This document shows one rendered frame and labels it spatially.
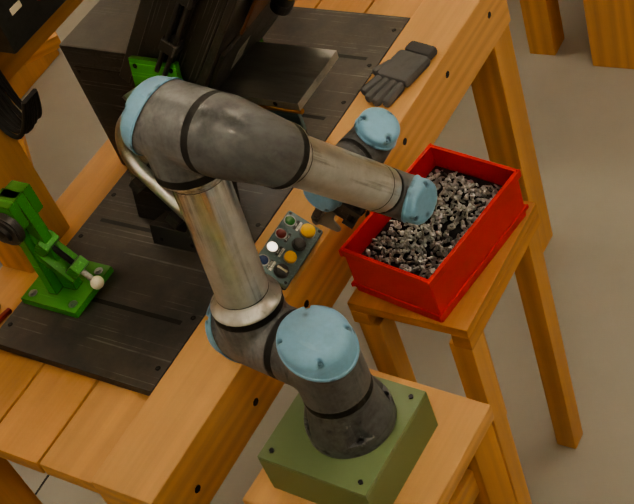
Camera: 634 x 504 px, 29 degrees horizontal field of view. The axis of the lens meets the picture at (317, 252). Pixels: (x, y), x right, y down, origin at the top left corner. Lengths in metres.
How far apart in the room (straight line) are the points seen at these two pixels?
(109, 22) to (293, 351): 0.98
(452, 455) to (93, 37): 1.11
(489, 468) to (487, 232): 0.45
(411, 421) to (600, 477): 1.07
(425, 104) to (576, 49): 1.51
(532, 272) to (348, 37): 0.71
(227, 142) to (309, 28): 1.35
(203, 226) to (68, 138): 2.78
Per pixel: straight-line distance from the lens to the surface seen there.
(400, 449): 1.99
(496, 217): 2.35
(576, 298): 3.34
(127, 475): 2.17
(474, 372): 2.39
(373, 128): 2.01
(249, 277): 1.85
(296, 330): 1.86
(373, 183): 1.81
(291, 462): 2.01
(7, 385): 2.46
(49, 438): 2.33
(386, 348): 2.46
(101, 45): 2.51
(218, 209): 1.76
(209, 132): 1.60
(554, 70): 4.04
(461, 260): 2.28
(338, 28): 2.89
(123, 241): 2.57
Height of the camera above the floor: 2.52
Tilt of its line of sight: 44 degrees down
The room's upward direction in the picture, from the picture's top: 22 degrees counter-clockwise
